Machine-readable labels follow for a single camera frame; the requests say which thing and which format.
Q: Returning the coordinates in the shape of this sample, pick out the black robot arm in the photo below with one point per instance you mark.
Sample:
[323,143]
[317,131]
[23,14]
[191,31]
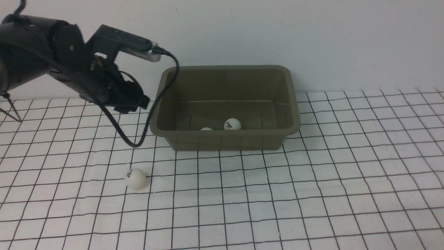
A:
[33,46]

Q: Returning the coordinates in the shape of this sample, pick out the white ping-pong ball with logo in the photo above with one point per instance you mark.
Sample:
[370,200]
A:
[135,179]

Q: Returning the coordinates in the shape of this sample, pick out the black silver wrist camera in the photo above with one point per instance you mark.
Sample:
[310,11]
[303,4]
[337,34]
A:
[109,41]

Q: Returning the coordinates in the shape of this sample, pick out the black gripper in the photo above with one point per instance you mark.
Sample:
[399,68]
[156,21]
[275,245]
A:
[113,87]

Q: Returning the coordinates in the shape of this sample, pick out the white black-grid tablecloth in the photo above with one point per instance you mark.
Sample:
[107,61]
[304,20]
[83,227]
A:
[365,172]

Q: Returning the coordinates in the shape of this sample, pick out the olive green plastic bin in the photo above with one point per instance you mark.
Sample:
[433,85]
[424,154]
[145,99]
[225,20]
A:
[261,97]

